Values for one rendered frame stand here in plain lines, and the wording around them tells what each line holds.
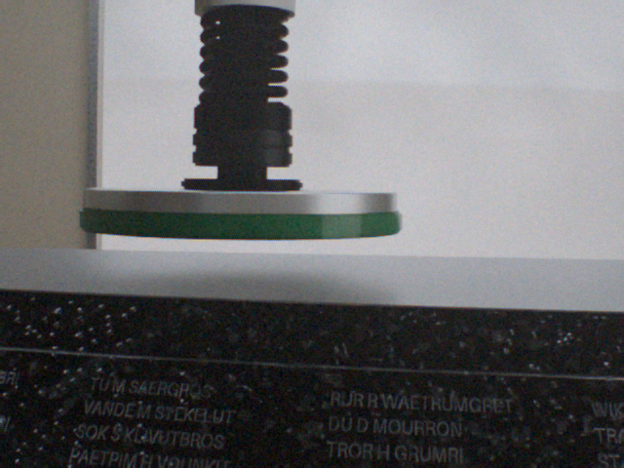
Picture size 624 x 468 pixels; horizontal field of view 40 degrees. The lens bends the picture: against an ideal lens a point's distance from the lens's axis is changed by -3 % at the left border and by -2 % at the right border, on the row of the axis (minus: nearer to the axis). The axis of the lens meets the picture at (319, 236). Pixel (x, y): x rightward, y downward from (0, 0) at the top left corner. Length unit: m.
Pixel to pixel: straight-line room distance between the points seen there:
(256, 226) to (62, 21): 5.10
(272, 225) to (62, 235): 5.01
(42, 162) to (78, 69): 0.60
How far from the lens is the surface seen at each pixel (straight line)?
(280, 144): 0.59
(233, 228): 0.50
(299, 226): 0.51
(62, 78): 5.52
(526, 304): 0.49
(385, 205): 0.56
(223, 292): 0.51
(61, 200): 5.49
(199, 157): 0.59
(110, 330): 0.49
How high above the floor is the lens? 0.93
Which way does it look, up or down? 4 degrees down
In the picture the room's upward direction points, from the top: 1 degrees clockwise
